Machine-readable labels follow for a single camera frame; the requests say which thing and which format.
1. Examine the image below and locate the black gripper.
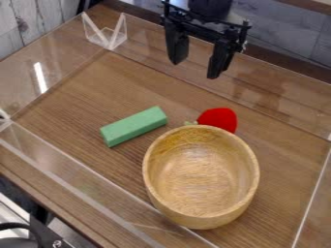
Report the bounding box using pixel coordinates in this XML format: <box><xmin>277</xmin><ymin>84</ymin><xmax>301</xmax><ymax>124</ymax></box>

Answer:
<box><xmin>162</xmin><ymin>0</ymin><xmax>253</xmax><ymax>79</ymax></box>

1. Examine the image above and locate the red plush strawberry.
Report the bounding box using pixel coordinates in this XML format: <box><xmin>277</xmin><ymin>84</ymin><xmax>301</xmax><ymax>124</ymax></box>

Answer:
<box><xmin>186</xmin><ymin>108</ymin><xmax>238</xmax><ymax>134</ymax></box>

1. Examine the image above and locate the green rectangular block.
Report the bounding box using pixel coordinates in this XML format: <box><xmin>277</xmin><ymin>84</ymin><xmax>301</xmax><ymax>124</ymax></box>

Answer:
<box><xmin>101</xmin><ymin>106</ymin><xmax>169</xmax><ymax>147</ymax></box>

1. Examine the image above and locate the wooden bowl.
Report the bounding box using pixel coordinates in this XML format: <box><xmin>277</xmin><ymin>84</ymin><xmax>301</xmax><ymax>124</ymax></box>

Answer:
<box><xmin>143</xmin><ymin>125</ymin><xmax>261</xmax><ymax>230</ymax></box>

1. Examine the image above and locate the clear acrylic enclosure wall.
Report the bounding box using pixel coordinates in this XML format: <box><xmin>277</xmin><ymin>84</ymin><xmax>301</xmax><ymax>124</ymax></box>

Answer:
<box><xmin>0</xmin><ymin>8</ymin><xmax>331</xmax><ymax>248</ymax></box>

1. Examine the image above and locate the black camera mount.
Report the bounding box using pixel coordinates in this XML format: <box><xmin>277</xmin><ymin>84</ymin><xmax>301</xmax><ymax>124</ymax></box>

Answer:
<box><xmin>0</xmin><ymin>217</ymin><xmax>71</xmax><ymax>248</ymax></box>

